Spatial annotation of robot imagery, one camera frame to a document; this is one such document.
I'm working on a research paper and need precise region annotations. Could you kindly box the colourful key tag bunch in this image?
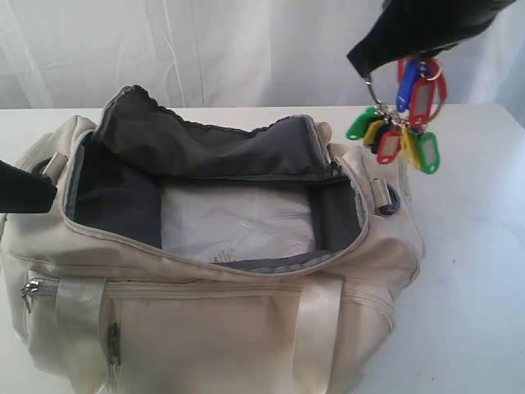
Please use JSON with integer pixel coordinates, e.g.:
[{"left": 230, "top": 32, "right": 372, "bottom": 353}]
[{"left": 345, "top": 57, "right": 448, "bottom": 175}]

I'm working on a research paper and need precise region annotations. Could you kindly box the cream fabric duffel bag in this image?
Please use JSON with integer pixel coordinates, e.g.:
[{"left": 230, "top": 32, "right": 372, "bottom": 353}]
[{"left": 1, "top": 85, "right": 424, "bottom": 393}]

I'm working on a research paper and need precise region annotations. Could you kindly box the white plastic package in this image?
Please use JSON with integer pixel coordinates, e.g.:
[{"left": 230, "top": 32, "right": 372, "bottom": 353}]
[{"left": 161, "top": 184, "right": 316, "bottom": 263}]

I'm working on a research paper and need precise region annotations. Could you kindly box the white backdrop curtain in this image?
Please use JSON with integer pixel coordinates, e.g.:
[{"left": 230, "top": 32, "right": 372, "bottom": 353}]
[{"left": 0, "top": 0, "right": 525, "bottom": 111}]

